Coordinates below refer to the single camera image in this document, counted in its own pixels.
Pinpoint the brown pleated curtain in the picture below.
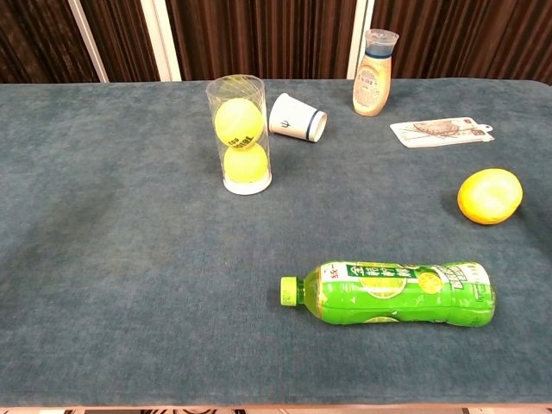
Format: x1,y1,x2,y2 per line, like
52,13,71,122
0,0,552,85

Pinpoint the yellow lemon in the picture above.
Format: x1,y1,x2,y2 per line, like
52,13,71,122
456,167,524,225

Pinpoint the thin grey frame post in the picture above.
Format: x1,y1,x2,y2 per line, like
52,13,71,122
67,0,110,84

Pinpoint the flat printed white package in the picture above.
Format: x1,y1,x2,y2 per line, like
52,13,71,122
389,116,496,149

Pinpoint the clear plastic ball tube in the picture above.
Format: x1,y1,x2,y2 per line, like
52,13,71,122
205,72,273,196

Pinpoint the teal table cloth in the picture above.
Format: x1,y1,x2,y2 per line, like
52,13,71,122
0,77,552,409

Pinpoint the beige bottle with clear cap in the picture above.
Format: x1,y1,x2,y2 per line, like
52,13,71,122
352,28,400,117

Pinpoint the yellow-green tennis ball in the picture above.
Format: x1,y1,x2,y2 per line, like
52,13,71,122
223,144,269,184
214,97,265,150

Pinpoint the green tea plastic bottle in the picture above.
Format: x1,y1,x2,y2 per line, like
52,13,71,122
279,260,497,328

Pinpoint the wide white frame post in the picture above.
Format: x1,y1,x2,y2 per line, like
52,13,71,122
140,0,183,82
346,0,375,80

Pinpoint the white paper cup blue rim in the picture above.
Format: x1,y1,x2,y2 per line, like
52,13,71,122
268,92,328,142

